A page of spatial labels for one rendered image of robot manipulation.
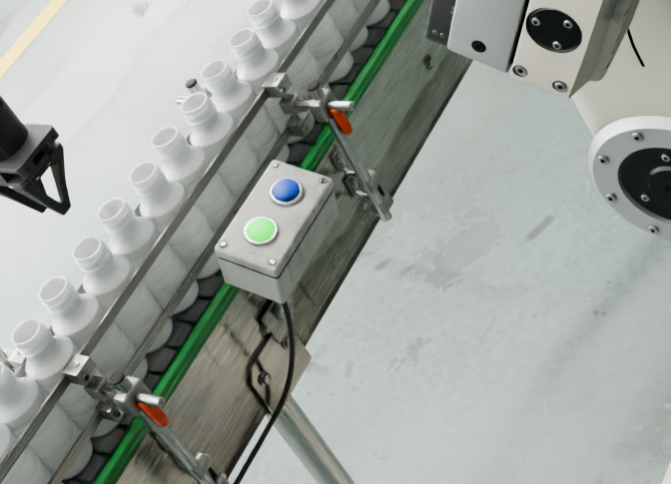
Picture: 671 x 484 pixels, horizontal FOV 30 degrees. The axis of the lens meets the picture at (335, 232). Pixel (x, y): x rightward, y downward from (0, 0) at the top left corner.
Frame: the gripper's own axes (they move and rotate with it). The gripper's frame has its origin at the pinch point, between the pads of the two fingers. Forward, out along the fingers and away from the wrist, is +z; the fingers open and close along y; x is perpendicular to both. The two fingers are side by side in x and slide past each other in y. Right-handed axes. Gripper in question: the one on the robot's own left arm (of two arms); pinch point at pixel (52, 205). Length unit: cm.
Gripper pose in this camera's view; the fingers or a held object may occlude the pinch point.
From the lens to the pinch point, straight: 139.0
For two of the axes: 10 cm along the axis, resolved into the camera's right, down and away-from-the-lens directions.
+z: 4.0, 6.6, 6.3
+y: 8.0, 0.8, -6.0
